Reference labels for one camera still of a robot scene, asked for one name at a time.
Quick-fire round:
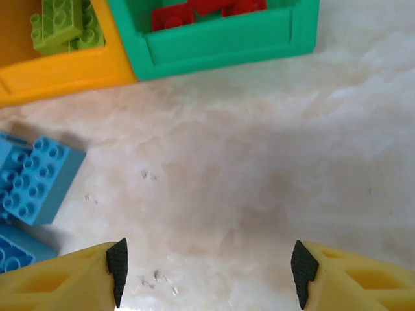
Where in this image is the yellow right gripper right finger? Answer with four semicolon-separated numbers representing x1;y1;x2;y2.
290;240;415;311

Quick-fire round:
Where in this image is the blue 2x4 lego brick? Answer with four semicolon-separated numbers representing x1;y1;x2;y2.
0;223;59;275
2;135;87;227
0;131;33;195

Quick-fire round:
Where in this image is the red 2x2 lego brick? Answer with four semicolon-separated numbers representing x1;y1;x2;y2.
151;3;197;32

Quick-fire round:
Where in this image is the yellow plastic bin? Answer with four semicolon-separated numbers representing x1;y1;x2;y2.
0;0;137;108

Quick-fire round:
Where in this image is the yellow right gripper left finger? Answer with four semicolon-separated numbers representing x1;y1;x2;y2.
0;238;129;311

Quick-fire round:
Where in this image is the green 2x4 lego brick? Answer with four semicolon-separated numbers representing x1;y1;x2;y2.
30;0;84;54

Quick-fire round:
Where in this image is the red 2x4 lego brick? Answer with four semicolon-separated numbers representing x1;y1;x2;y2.
191;0;268;19

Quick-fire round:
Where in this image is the green plastic bin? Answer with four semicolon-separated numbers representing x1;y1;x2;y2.
106;0;320;82

